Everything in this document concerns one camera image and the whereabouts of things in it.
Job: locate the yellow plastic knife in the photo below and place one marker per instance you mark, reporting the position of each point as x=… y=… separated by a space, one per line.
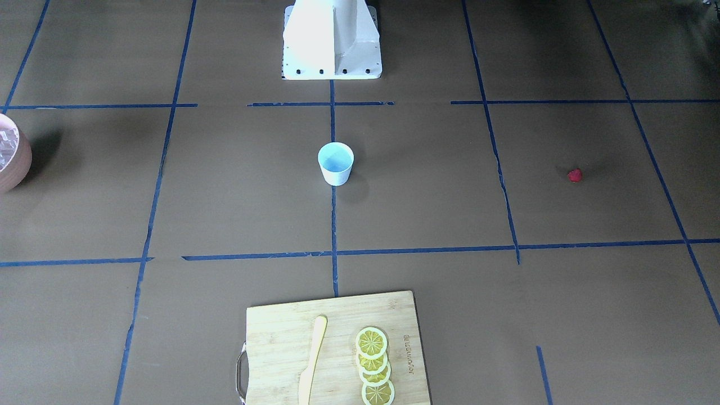
x=306 y=377

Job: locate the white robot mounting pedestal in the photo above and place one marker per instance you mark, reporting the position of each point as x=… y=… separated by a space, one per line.
x=331 y=40

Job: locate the bamboo cutting board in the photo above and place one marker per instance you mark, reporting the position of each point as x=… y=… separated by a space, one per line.
x=277 y=340

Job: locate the light blue paper cup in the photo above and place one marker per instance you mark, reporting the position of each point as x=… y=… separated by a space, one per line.
x=336 y=161

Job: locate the lemon slice top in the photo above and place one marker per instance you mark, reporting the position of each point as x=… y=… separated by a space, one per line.
x=371 y=342

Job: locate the red strawberry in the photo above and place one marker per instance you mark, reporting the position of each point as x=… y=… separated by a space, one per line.
x=575 y=175

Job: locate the pink bowl of ice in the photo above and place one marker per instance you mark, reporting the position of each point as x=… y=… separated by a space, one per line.
x=17 y=155

